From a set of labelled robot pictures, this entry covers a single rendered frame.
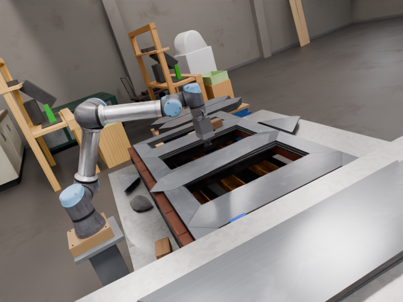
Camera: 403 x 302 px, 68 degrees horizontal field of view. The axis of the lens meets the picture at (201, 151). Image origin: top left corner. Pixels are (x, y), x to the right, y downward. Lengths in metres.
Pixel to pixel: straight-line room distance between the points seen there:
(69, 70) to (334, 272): 7.88
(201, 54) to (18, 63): 4.13
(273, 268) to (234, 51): 9.37
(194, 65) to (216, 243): 6.50
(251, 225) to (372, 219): 0.24
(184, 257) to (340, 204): 0.35
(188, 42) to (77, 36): 2.76
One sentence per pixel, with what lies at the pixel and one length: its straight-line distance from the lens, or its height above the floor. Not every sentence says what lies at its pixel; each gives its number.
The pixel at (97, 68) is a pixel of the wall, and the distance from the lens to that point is 8.25.
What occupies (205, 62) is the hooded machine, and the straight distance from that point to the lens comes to 7.22.
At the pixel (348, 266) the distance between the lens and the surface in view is 0.58.
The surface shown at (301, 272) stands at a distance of 0.57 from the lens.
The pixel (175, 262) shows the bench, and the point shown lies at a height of 1.05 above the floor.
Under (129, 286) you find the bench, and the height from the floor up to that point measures 1.05.
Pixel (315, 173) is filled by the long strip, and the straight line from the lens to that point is 1.29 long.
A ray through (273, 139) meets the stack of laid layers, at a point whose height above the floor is 0.84.
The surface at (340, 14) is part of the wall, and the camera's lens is 13.12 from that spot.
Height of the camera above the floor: 1.49
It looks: 22 degrees down
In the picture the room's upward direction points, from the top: 17 degrees counter-clockwise
